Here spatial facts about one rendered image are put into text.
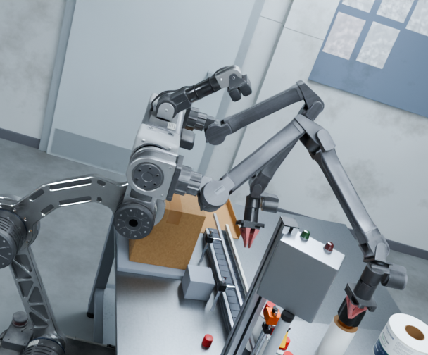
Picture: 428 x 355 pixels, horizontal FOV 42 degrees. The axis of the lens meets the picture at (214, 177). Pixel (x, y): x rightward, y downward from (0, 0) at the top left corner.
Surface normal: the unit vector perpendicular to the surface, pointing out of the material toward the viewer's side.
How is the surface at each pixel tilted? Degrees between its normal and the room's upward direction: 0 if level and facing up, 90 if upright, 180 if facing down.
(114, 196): 90
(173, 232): 90
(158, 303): 0
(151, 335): 0
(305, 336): 0
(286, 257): 90
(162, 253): 90
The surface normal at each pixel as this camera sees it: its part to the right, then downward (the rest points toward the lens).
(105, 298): 0.30, -0.85
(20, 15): -0.02, 0.46
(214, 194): 0.19, -0.24
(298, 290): -0.40, 0.30
